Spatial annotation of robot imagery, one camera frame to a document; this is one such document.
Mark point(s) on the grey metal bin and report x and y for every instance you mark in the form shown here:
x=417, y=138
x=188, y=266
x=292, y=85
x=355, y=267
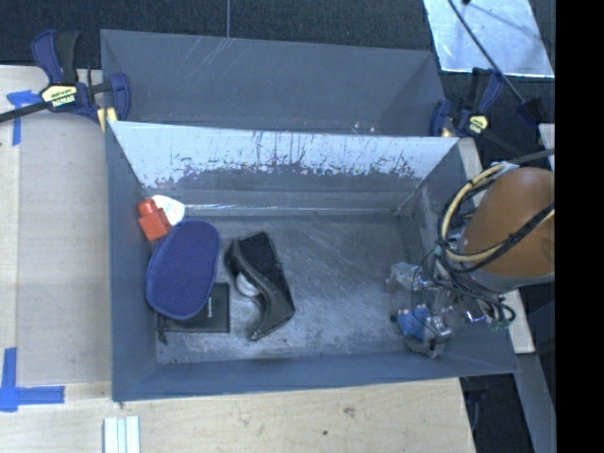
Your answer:
x=330, y=272

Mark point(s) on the small blue toy animal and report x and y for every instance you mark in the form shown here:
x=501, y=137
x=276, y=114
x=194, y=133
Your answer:
x=413, y=321

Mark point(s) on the white spray bottle red cap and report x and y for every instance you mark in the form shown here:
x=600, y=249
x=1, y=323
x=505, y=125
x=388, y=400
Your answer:
x=158, y=217

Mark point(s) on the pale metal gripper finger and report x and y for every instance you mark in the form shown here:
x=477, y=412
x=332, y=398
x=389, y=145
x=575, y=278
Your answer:
x=436, y=330
x=402, y=277

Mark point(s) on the black flat square packet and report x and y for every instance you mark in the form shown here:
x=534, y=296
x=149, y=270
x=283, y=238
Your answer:
x=214, y=312

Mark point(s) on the blue oval cloth pad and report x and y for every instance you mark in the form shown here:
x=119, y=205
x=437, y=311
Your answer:
x=181, y=272

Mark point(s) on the black curved shoe-like thing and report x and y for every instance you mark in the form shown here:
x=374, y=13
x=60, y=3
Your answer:
x=269, y=281

